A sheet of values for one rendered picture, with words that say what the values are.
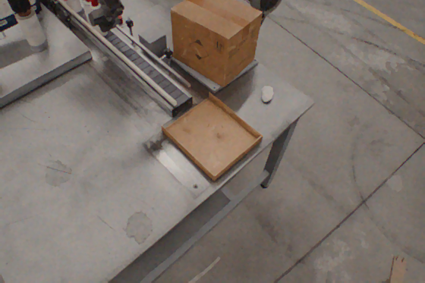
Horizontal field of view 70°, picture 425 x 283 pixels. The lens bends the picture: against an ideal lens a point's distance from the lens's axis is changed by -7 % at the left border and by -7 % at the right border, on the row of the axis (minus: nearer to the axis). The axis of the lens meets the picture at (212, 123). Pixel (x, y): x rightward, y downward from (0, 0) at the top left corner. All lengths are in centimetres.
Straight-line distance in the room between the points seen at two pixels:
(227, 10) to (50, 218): 103
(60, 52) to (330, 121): 190
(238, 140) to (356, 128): 149
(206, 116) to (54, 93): 69
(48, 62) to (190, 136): 77
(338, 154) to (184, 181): 146
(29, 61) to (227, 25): 93
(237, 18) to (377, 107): 178
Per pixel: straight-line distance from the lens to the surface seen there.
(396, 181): 250
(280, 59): 291
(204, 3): 142
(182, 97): 133
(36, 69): 162
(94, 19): 143
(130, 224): 114
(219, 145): 125
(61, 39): 174
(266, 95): 140
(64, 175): 128
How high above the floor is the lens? 188
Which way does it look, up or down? 53 degrees down
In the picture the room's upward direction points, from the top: 4 degrees clockwise
